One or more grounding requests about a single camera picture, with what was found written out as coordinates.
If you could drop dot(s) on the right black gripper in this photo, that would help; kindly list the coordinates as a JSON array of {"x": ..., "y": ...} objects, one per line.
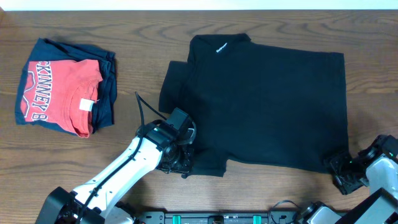
[{"x": 345, "y": 187}]

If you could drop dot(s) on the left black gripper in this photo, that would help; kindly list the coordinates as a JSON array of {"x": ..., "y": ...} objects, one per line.
[{"x": 186, "y": 167}]

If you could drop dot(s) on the black t-shirt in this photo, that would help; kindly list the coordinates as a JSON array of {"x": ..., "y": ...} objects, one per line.
[{"x": 259, "y": 104}]

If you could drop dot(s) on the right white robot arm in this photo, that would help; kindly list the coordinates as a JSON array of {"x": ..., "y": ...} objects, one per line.
[{"x": 374, "y": 167}]

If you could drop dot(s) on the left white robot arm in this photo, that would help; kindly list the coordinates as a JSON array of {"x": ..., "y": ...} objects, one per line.
[{"x": 162, "y": 145}]

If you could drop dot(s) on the navy folded garment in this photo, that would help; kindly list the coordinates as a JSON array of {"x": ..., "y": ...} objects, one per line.
[{"x": 49, "y": 50}]

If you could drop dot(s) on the red folded t-shirt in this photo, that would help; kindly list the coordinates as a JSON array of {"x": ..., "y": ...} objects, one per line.
[{"x": 62, "y": 92}]

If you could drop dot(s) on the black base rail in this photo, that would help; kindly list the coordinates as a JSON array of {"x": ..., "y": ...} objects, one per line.
[{"x": 216, "y": 218}]

